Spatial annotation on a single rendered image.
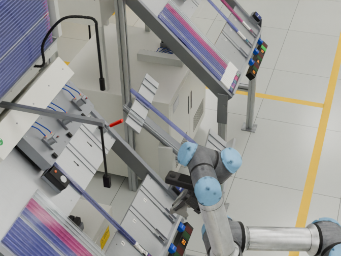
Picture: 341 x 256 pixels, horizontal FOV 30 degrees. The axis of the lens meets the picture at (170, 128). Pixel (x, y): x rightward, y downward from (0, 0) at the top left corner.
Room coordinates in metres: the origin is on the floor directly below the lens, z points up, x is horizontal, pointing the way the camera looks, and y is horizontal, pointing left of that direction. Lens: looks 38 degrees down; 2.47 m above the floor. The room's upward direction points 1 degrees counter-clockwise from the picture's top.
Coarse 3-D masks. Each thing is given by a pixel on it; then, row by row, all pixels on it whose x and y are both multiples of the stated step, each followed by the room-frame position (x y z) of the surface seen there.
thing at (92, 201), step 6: (60, 168) 1.58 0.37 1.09; (66, 174) 1.58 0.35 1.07; (72, 180) 1.57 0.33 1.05; (78, 186) 1.56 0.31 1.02; (84, 192) 1.56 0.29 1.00; (90, 198) 1.55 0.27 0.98; (96, 204) 1.54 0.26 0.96; (102, 210) 1.54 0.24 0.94; (108, 216) 1.53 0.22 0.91; (114, 222) 1.52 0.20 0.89; (120, 228) 1.52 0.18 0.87; (126, 234) 1.51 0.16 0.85; (132, 240) 1.50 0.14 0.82
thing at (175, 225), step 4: (176, 216) 1.71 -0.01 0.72; (180, 216) 1.70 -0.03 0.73; (176, 220) 1.68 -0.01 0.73; (180, 220) 1.68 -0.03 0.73; (176, 224) 1.66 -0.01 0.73; (172, 228) 1.65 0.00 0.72; (176, 228) 1.64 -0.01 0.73; (172, 232) 1.62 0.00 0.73; (168, 236) 1.61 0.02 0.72; (172, 236) 1.60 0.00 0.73; (168, 240) 1.58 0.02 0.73; (164, 244) 1.57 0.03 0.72; (168, 244) 1.56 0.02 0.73; (164, 248) 1.54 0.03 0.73; (160, 252) 1.53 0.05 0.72; (164, 252) 1.52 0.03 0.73
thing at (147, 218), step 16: (144, 192) 1.72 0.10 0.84; (160, 192) 1.76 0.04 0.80; (128, 208) 1.62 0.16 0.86; (144, 208) 1.66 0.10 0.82; (160, 208) 1.70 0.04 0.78; (128, 224) 1.56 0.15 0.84; (144, 224) 1.59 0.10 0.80; (160, 224) 1.64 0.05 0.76; (112, 240) 1.47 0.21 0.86; (144, 240) 1.54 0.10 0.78; (160, 240) 1.57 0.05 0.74
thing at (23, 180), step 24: (72, 144) 1.71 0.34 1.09; (96, 144) 1.77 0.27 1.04; (0, 168) 1.47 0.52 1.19; (24, 168) 1.52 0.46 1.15; (72, 168) 1.62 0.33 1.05; (96, 168) 1.68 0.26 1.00; (0, 192) 1.40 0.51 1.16; (24, 192) 1.44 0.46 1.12; (48, 192) 1.49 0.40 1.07; (72, 192) 1.54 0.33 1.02; (0, 216) 1.33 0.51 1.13; (0, 240) 1.26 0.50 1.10
